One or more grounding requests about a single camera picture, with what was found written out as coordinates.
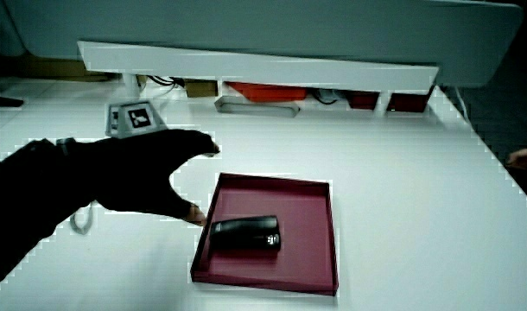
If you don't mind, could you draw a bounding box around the person's left hand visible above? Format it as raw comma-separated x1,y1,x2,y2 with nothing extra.
71,99,221,228

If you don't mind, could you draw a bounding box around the black stapler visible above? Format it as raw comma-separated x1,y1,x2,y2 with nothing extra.
208,215,283,252

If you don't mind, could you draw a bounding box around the dark red square plate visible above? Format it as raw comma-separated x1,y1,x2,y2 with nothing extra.
189,172,340,297

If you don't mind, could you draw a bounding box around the person's left forearm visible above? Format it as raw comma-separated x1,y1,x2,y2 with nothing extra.
0,137,97,295

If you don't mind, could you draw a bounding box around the brown cardboard box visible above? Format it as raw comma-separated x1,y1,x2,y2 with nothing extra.
184,79,219,98

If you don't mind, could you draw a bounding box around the dark flat stand base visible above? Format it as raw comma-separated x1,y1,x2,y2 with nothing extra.
0,93,25,109

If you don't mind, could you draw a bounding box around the orange box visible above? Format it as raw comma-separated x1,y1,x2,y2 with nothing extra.
225,81,308,104

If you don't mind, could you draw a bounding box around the white desk shelf riser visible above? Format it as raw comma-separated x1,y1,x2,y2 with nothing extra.
76,41,440,118

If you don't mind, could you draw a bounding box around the large white panel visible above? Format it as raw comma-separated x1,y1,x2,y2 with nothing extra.
2,0,524,87

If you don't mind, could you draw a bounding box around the dark red box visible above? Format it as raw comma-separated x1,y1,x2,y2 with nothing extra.
386,86,435,114
346,90,380,111

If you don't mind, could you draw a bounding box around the grey cable loop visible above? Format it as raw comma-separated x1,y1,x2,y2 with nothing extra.
69,201,95,236

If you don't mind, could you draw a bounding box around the black cable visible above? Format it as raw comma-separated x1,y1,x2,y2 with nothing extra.
310,89,340,105
146,75,186,88

